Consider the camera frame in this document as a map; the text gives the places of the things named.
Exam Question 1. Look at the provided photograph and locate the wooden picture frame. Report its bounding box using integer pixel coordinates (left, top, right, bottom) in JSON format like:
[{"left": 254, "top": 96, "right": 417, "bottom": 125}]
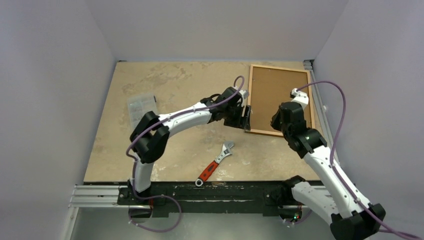
[{"left": 246, "top": 64, "right": 311, "bottom": 137}]

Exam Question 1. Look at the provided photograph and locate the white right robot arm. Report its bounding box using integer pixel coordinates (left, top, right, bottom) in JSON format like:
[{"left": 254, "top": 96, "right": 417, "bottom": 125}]
[{"left": 271, "top": 101, "right": 386, "bottom": 240}]

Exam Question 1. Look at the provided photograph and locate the clear plastic screw box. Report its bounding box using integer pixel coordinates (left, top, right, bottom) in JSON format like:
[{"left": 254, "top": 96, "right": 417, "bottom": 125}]
[{"left": 127, "top": 92, "right": 158, "bottom": 130}]

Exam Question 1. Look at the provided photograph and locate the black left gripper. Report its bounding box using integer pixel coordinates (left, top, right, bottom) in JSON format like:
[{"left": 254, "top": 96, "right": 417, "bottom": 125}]
[{"left": 223, "top": 103, "right": 250, "bottom": 131}]

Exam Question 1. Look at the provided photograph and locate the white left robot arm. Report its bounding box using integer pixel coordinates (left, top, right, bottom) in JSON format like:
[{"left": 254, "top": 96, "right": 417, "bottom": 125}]
[{"left": 126, "top": 86, "right": 250, "bottom": 205}]

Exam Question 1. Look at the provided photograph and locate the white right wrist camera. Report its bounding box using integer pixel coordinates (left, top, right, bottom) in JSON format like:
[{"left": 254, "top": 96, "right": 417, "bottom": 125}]
[{"left": 290, "top": 88, "right": 309, "bottom": 110}]

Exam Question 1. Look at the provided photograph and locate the red handled adjustable wrench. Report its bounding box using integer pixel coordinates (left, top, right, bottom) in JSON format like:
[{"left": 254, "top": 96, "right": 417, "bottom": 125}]
[{"left": 195, "top": 141, "right": 235, "bottom": 187}]

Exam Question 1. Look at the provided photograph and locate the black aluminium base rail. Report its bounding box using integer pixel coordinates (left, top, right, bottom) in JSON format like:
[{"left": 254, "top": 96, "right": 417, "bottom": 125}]
[{"left": 117, "top": 179, "right": 310, "bottom": 222}]

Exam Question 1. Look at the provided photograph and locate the silver right side rail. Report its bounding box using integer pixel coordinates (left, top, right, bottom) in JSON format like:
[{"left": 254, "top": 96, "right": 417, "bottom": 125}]
[{"left": 303, "top": 60, "right": 334, "bottom": 148}]

